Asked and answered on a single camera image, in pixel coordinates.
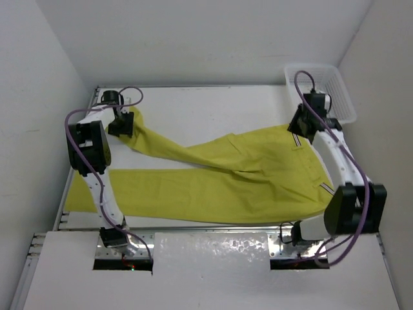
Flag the yellow trousers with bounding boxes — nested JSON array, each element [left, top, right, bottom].
[[64, 106, 336, 225]]

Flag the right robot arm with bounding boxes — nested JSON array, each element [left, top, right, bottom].
[[288, 89, 387, 245]]

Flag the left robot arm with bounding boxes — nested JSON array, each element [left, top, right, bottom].
[[65, 90, 134, 254]]

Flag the white plastic basket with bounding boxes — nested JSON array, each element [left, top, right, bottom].
[[284, 63, 357, 125]]

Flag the white front cover panel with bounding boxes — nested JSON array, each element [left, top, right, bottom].
[[25, 231, 398, 309]]

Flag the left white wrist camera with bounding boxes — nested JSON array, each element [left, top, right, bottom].
[[119, 96, 132, 114]]

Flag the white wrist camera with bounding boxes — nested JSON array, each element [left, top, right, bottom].
[[119, 96, 132, 114], [322, 93, 332, 114]]

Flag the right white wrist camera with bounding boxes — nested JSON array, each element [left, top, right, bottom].
[[322, 93, 332, 114]]

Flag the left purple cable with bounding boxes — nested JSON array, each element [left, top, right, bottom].
[[64, 85, 152, 262]]

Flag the aluminium table frame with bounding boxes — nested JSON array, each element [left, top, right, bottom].
[[9, 85, 398, 310]]

